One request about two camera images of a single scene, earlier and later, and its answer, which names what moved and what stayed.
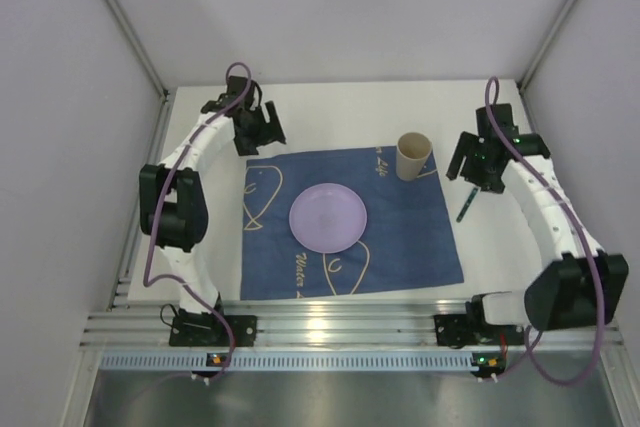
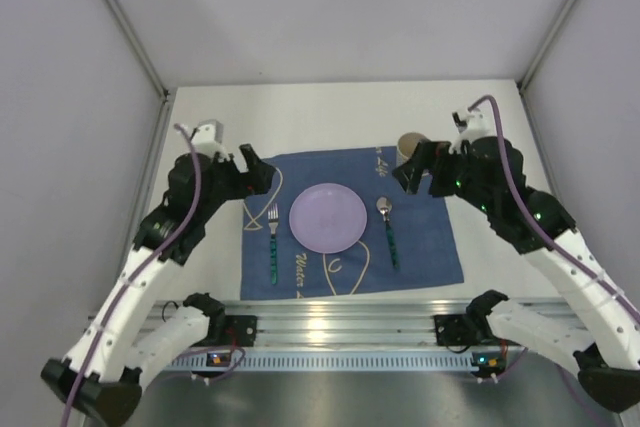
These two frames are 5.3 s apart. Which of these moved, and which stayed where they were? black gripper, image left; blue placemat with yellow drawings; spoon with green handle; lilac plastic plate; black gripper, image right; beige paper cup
Moved: spoon with green handle; black gripper, image left; black gripper, image right
Stayed: beige paper cup; lilac plastic plate; blue placemat with yellow drawings
